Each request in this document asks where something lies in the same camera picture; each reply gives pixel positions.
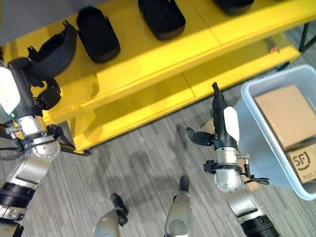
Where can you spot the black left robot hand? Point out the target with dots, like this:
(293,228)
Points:
(23,89)

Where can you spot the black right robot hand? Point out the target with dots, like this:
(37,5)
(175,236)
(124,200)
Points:
(222,133)

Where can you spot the black sole-shaped part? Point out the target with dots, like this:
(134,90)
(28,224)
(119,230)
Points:
(163,18)
(234,6)
(98,37)
(56,54)

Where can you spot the grey plastic box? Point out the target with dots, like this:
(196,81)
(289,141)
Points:
(266,153)

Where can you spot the brown cardboard box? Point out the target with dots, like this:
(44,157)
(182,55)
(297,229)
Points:
(288,116)

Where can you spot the yellow metal shelf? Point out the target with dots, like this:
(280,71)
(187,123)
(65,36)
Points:
(158,61)

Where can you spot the small black orange object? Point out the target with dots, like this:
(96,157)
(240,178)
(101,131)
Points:
(273,47)

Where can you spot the black table leg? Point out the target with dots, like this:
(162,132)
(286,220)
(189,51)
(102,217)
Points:
(304,37)

